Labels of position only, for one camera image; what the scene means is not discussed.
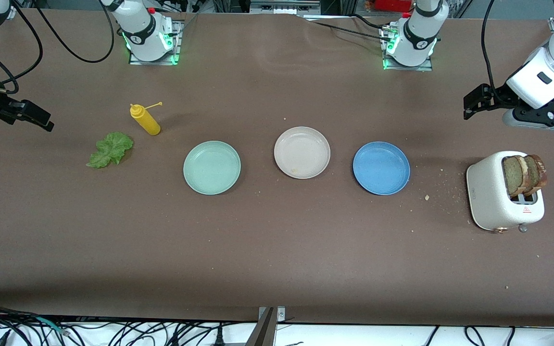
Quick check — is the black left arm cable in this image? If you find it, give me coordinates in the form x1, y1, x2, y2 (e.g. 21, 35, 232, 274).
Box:
481, 0, 504, 104

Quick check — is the brown bread slice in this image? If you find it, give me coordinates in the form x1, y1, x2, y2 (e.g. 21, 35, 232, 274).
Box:
522, 154, 548, 196
502, 155, 531, 198

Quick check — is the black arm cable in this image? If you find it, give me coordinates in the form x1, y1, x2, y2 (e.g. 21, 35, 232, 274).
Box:
0, 0, 115, 95
481, 0, 504, 104

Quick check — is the silver background box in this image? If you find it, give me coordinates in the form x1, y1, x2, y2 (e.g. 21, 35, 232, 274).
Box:
250, 0, 321, 15

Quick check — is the black floor cable loop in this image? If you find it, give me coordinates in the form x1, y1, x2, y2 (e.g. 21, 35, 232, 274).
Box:
465, 325, 487, 346

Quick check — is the blue plate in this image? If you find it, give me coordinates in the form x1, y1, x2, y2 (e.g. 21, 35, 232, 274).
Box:
353, 141, 411, 196

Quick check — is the mint green plate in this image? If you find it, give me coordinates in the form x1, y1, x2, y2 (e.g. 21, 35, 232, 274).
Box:
183, 140, 242, 196

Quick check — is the grey metal strut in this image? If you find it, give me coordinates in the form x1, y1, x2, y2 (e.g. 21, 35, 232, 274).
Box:
245, 308, 278, 346

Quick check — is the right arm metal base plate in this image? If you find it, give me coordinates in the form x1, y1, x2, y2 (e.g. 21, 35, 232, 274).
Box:
128, 19, 182, 66

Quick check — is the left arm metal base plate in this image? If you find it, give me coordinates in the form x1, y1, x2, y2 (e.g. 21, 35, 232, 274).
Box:
380, 26, 434, 72

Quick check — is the beige plate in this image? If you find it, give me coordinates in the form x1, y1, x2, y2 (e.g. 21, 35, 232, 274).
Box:
274, 126, 331, 180

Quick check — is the white toaster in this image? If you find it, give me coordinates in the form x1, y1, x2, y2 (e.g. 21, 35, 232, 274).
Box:
466, 151, 545, 234

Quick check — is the yellow mustard squeeze bottle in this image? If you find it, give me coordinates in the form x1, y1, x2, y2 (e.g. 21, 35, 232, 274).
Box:
129, 101, 163, 136

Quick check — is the green lettuce leaf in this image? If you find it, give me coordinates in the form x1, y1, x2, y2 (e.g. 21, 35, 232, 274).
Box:
86, 132, 134, 169

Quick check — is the red background object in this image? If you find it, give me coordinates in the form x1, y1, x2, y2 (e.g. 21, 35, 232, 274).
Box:
372, 0, 413, 12

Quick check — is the black base cable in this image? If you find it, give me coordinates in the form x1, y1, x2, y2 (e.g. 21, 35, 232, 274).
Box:
351, 13, 394, 30
306, 19, 389, 42

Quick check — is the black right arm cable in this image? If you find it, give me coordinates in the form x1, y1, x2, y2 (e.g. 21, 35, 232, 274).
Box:
0, 0, 115, 95

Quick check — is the teal floor cable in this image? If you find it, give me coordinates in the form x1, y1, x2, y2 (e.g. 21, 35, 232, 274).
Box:
36, 316, 69, 336

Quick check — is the silver metal bracket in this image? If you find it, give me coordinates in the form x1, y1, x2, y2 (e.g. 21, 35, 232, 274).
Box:
258, 306, 286, 322

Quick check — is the black floor cable tangle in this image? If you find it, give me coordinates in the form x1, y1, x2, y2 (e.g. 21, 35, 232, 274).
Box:
0, 304, 240, 346

